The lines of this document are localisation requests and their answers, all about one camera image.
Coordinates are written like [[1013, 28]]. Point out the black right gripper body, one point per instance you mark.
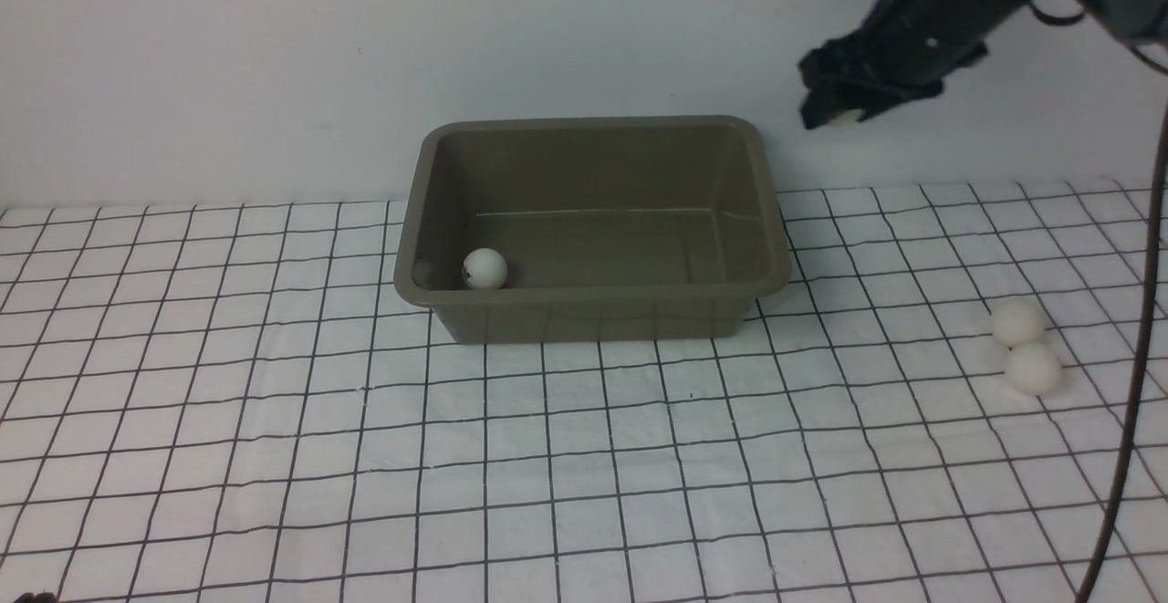
[[913, 43]]

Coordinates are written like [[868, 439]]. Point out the white checkered tablecloth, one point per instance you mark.
[[231, 404]]

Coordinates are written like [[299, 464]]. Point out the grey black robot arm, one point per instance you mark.
[[1132, 22]]

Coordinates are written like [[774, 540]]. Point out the white ping-pong ball pair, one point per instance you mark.
[[1017, 322], [1033, 369]]

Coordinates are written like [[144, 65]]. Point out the olive green plastic bin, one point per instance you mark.
[[614, 229]]

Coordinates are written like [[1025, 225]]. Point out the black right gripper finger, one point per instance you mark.
[[818, 107], [840, 64]]

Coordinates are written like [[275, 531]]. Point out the white ping-pong ball front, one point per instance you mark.
[[844, 118]]

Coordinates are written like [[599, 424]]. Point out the dark object bottom left corner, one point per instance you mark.
[[36, 597]]

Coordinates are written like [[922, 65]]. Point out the white ping-pong ball with logo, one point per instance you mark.
[[485, 269]]

